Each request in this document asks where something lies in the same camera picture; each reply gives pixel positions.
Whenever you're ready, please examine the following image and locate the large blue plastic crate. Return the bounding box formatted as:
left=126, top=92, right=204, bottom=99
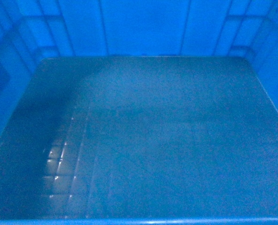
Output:
left=0, top=0, right=278, bottom=225

